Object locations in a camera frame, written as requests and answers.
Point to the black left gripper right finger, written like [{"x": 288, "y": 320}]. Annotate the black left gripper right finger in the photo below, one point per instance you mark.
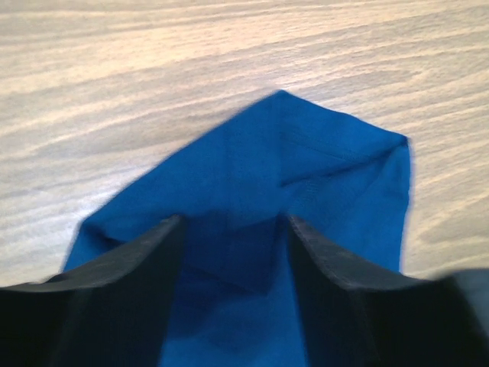
[{"x": 357, "y": 313}]

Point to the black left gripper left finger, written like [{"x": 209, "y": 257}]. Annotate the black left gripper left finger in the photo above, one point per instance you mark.
[{"x": 111, "y": 311}]

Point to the blue t shirt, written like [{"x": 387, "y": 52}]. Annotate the blue t shirt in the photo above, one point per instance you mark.
[{"x": 237, "y": 186}]

